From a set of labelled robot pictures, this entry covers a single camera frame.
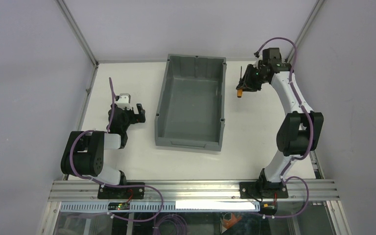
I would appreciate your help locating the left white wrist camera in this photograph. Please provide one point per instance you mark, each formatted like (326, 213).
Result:
(123, 101)

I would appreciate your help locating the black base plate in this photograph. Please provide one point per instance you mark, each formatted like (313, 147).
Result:
(260, 190)
(134, 190)

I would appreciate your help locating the grey plastic bin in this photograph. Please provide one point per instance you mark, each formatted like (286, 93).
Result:
(190, 111)

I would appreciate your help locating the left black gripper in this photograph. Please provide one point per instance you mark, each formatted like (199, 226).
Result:
(134, 115)

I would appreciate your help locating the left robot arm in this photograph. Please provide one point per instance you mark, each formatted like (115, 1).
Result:
(83, 156)

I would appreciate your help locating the aluminium rail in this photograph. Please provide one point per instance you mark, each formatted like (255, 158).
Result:
(211, 190)

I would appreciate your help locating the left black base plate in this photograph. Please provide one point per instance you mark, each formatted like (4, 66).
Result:
(134, 190)

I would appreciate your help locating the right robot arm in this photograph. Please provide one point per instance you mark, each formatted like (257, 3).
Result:
(299, 132)

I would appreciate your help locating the orange object under table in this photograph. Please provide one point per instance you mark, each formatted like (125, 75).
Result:
(229, 219)

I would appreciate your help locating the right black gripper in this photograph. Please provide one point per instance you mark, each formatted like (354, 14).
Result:
(248, 80)

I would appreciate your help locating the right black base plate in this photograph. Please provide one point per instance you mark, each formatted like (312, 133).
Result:
(260, 190)

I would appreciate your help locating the white slotted cable duct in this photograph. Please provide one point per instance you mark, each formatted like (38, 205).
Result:
(176, 206)

